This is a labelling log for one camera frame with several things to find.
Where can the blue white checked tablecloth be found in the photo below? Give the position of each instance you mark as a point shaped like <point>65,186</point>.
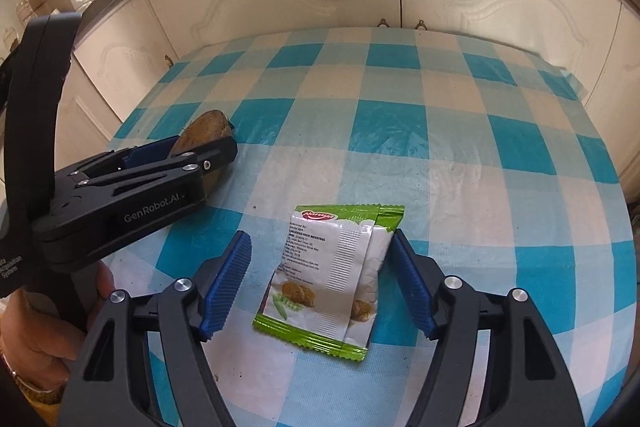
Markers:
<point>400,107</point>

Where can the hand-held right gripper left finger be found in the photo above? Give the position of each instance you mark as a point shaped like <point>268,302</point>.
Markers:
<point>227,287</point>

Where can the large brown fruit husk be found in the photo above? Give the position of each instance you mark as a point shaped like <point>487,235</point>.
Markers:
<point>205,127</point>

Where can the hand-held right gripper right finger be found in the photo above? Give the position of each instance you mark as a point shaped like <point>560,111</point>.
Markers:
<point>412,287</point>

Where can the person's left hand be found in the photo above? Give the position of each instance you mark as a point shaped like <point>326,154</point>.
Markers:
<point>35,332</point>

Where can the green white snack packet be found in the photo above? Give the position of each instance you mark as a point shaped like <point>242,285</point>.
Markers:
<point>325,267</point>

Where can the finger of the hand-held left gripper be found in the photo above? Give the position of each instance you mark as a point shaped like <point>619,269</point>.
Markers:
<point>150,153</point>
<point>150,179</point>

